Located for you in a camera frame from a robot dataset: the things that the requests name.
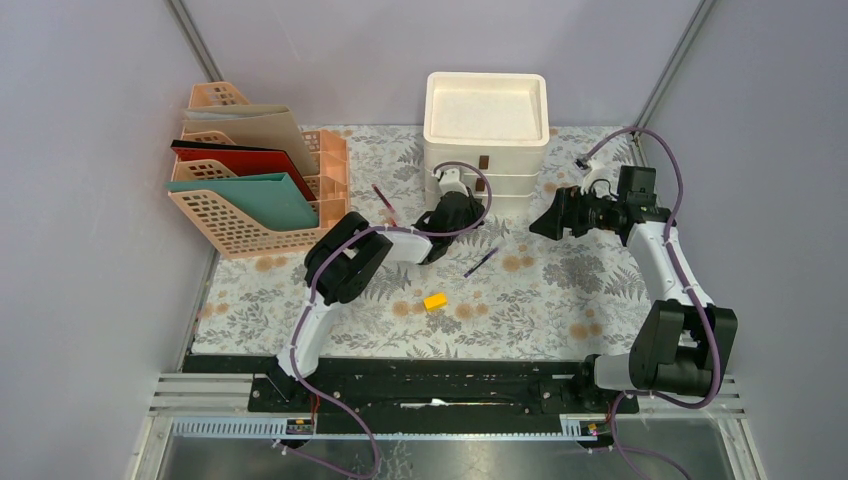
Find blue pen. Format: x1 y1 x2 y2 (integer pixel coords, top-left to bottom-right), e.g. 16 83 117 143
463 247 501 278

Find beige notebook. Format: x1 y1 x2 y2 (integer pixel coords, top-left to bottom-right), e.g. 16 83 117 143
183 105 319 176

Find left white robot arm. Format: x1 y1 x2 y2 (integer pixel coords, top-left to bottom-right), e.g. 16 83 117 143
271 161 493 411

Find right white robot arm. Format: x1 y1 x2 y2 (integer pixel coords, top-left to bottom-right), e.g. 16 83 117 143
529 166 738 412

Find white three-drawer cabinet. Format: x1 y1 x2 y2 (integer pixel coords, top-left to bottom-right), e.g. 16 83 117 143
422 72 550 216

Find red capped marker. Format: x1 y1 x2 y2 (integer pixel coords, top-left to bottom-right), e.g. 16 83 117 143
371 184 396 214

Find red ring binder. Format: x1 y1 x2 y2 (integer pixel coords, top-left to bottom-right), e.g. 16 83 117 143
170 140 317 201

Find peach plastic file organizer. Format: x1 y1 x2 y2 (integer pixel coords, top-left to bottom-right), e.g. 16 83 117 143
165 82 350 259

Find aluminium corner frame post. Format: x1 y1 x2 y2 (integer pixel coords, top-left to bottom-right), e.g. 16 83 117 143
165 0 224 82

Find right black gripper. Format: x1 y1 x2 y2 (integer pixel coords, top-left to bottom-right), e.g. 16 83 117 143
528 183 624 241

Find teal folder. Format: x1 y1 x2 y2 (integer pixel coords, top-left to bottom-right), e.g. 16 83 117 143
165 173 319 231

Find yellow eraser block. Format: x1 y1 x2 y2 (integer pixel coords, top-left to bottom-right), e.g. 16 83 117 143
423 293 448 312

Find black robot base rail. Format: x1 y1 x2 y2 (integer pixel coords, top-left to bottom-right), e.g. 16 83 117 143
182 354 639 436

